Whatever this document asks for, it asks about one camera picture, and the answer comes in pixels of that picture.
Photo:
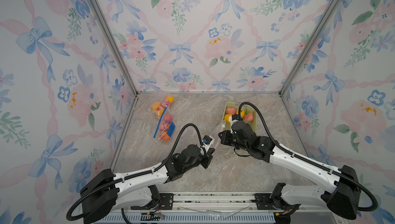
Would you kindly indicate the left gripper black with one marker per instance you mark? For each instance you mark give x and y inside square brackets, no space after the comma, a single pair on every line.
[207,157]

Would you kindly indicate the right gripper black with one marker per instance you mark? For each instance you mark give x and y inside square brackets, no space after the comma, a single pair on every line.
[223,138]

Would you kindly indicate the green plastic basket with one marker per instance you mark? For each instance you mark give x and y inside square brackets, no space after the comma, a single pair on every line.
[247,109]

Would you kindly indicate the orange peach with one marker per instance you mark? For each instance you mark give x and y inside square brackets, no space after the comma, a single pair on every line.
[165,137]

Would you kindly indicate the blue zipper clear bag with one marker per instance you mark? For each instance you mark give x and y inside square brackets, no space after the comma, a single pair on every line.
[170,131]

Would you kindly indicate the pink peach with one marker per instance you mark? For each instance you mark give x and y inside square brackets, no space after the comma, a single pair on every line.
[249,117]
[230,111]
[168,119]

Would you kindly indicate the pink zipper clear bag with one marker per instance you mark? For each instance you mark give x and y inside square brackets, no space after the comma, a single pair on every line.
[214,134]
[152,98]

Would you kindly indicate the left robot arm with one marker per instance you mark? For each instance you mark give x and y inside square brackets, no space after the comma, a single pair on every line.
[107,191]

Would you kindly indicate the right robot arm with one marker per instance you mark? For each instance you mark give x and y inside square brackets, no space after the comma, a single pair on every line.
[334,188]

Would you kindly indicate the yellow peach with leaf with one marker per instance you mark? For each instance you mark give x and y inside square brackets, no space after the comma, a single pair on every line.
[241,112]

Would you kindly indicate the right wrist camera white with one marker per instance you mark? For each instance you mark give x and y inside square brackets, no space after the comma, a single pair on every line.
[230,123]

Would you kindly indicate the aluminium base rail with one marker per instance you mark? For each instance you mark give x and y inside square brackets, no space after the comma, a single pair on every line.
[220,208]

